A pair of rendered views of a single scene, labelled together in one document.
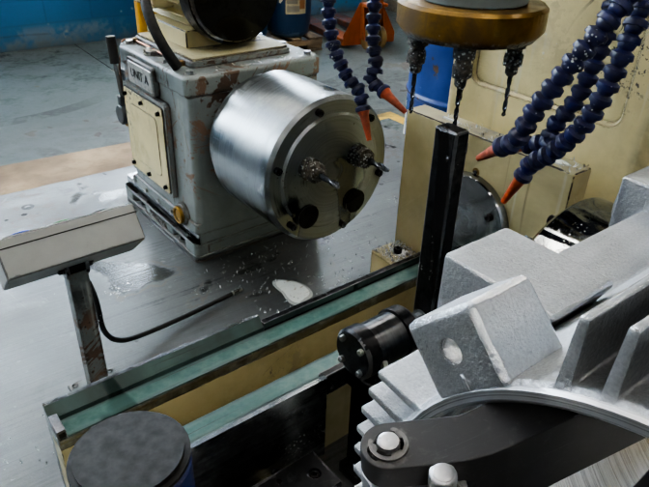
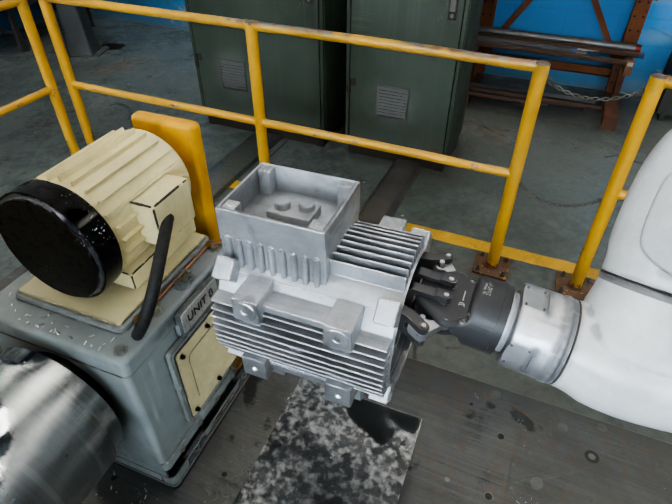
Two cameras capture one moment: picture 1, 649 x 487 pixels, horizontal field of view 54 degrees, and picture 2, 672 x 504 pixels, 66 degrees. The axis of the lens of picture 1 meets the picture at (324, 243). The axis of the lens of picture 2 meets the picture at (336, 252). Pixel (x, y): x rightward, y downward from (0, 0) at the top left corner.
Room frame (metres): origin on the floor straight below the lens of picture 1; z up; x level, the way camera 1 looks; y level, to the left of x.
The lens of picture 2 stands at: (0.33, 0.24, 1.73)
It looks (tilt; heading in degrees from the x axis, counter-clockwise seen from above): 39 degrees down; 241
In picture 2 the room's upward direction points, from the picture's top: straight up
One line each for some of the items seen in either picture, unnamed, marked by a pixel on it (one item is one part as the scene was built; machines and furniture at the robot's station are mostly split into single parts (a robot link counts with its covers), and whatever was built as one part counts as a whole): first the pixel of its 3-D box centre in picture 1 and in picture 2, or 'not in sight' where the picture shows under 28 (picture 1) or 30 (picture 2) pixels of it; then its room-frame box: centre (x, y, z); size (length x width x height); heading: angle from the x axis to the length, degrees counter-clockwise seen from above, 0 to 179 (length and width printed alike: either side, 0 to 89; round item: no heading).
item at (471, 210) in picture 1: (465, 220); not in sight; (0.85, -0.21, 1.02); 0.15 x 0.02 x 0.15; 39
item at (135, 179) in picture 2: not in sight; (152, 260); (0.28, -0.51, 1.16); 0.33 x 0.26 x 0.42; 39
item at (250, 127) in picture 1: (280, 143); not in sight; (1.07, 0.08, 1.04); 0.37 x 0.25 x 0.25; 39
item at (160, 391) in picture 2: not in sight; (145, 336); (0.33, -0.51, 0.99); 0.35 x 0.31 x 0.37; 39
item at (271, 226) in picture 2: not in sight; (292, 222); (0.15, -0.18, 1.41); 0.12 x 0.11 x 0.07; 129
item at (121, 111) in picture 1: (134, 83); not in sight; (1.30, 0.40, 1.07); 0.08 x 0.07 x 0.20; 129
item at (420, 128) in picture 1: (488, 232); not in sight; (0.89, -0.26, 0.97); 0.30 x 0.11 x 0.34; 39
